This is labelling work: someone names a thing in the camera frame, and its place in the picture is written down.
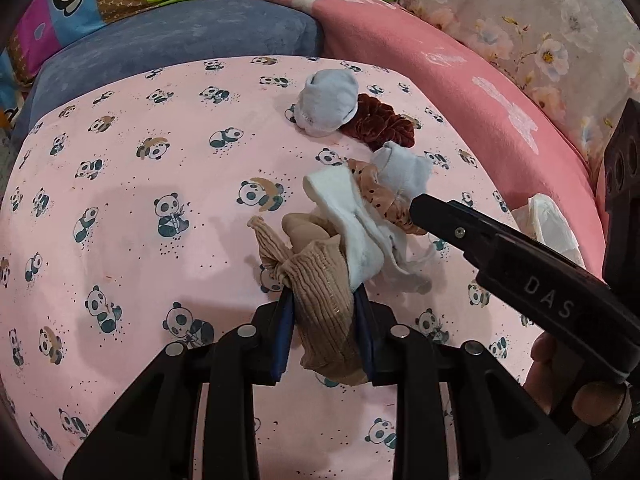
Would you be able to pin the white crumpled tissue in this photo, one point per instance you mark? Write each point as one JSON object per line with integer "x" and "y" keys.
{"x": 550, "y": 225}

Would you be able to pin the grey floral blanket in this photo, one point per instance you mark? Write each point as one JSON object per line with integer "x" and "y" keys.
{"x": 550, "y": 35}

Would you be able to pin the dark red scrunchie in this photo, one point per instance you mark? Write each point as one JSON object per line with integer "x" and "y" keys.
{"x": 380, "y": 122}

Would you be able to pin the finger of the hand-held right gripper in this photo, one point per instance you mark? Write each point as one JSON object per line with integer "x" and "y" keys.
{"x": 622, "y": 185}
{"x": 450, "y": 222}

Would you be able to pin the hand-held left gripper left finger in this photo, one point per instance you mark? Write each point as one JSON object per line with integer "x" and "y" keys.
{"x": 281, "y": 340}

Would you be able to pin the brown dotted scrunchie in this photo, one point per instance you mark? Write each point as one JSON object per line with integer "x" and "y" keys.
{"x": 380, "y": 195}

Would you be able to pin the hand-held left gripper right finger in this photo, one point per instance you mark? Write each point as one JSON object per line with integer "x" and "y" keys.
{"x": 365, "y": 342}

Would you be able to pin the beige ribbed sock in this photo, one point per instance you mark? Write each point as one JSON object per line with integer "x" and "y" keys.
{"x": 320, "y": 320}

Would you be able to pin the tan nylon stocking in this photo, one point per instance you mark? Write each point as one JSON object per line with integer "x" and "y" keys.
{"x": 305, "y": 227}

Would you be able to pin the thin white sock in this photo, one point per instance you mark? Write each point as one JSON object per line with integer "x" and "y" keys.
{"x": 400, "y": 265}

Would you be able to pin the pink panda print cloth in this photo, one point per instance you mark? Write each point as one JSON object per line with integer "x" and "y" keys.
{"x": 125, "y": 260}

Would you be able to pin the pale grey sock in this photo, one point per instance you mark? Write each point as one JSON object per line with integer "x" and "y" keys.
{"x": 400, "y": 170}

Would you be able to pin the person's right hand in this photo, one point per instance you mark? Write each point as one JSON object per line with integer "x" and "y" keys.
{"x": 547, "y": 367}

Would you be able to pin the pink blanket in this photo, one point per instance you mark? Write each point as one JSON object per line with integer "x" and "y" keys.
{"x": 450, "y": 85}

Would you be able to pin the blue sofa cushion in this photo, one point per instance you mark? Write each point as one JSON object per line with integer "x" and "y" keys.
{"x": 175, "y": 35}

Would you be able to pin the rolled pale sock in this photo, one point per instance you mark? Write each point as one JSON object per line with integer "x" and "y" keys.
{"x": 325, "y": 102}

